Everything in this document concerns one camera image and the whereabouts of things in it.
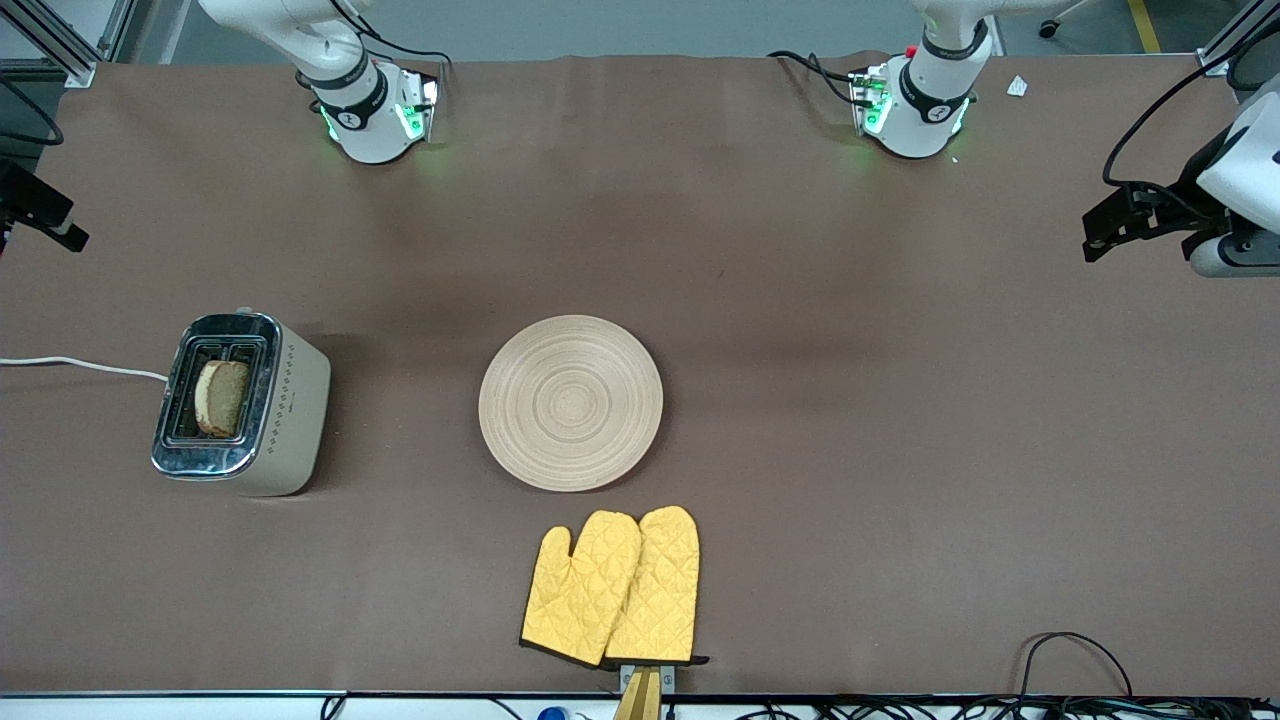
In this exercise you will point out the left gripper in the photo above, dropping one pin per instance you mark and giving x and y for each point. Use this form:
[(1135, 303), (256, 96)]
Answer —
[(1183, 207)]

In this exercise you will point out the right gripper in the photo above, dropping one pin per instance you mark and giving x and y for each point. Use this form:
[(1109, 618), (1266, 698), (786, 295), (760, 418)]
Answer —
[(22, 196)]

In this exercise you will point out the brown bread toast slice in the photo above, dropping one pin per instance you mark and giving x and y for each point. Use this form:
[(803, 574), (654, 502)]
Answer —
[(222, 398)]

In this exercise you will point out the round wooden plate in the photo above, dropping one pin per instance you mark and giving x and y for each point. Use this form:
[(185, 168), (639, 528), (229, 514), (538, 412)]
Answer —
[(570, 403)]

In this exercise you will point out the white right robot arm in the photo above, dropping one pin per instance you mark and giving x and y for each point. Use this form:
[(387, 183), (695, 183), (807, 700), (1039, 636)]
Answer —
[(360, 120)]

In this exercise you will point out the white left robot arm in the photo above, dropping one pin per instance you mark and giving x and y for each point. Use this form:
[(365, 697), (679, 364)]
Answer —
[(930, 100)]

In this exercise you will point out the white paper scrap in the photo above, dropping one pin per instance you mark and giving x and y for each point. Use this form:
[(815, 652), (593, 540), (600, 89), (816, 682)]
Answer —
[(1017, 87)]

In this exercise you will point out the black chair caster wheel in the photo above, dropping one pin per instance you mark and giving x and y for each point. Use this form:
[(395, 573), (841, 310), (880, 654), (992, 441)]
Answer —
[(1048, 29)]

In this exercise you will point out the beige chrome toaster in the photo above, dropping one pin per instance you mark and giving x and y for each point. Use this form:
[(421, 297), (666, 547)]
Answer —
[(290, 420)]

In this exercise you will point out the yellow quilted oven mitt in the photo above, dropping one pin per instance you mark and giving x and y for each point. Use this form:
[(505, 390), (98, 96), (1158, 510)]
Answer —
[(578, 590), (662, 590)]

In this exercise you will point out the wooden stick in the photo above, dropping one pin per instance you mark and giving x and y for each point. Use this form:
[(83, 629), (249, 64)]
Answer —
[(640, 700)]

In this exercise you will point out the aluminium frame profile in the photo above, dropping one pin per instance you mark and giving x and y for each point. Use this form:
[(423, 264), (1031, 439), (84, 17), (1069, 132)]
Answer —
[(1235, 40), (60, 45)]

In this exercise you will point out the small metal bracket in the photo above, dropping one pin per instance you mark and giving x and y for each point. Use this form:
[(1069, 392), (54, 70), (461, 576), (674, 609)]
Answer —
[(668, 677)]

